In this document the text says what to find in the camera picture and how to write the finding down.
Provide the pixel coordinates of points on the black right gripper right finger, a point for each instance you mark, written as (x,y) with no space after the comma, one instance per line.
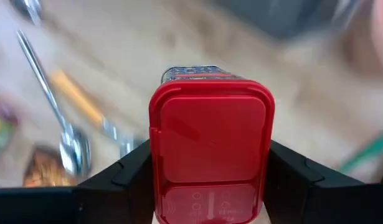
(303,199)

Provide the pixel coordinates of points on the all-metal spoon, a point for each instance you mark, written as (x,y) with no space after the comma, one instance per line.
(74,149)

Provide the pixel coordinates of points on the pink cube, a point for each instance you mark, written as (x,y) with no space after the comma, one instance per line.
(210,140)

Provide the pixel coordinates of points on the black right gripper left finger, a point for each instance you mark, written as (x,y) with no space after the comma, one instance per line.
(116,193)

